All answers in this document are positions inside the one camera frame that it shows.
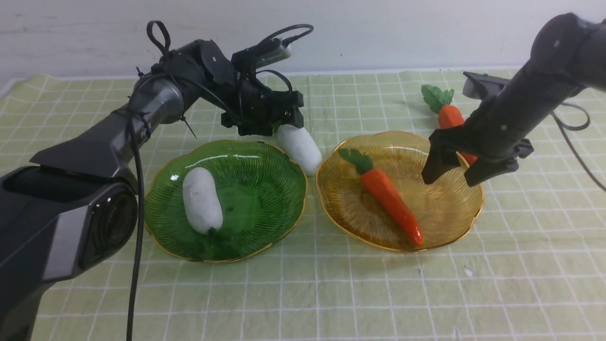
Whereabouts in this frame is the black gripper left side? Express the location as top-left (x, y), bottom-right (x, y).
top-left (220, 76), bottom-right (304, 136)

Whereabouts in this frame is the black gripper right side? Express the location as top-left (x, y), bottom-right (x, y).
top-left (421, 125), bottom-right (535, 187)

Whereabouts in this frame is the orange carrot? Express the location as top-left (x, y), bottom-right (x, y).
top-left (338, 148), bottom-right (423, 246)
top-left (420, 84), bottom-right (478, 166)

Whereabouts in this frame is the white radish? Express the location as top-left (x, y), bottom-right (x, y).
top-left (182, 168), bottom-right (223, 234)
top-left (274, 125), bottom-right (323, 177)

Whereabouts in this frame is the amber glass plate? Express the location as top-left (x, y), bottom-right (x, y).
top-left (315, 130), bottom-right (484, 252)

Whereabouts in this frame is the green glass plate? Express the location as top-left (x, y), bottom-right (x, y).
top-left (144, 140), bottom-right (308, 263)

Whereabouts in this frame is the green checked tablecloth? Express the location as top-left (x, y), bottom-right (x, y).
top-left (0, 71), bottom-right (606, 341)

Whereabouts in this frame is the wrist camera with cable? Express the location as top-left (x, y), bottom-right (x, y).
top-left (230, 24), bottom-right (314, 76)

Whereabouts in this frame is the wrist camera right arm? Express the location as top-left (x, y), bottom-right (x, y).
top-left (462, 71), bottom-right (509, 100)

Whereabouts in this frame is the grey cable right arm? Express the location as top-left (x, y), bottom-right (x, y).
top-left (549, 102), bottom-right (606, 192)

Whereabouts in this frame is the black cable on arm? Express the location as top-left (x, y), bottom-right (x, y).
top-left (112, 71), bottom-right (247, 341)

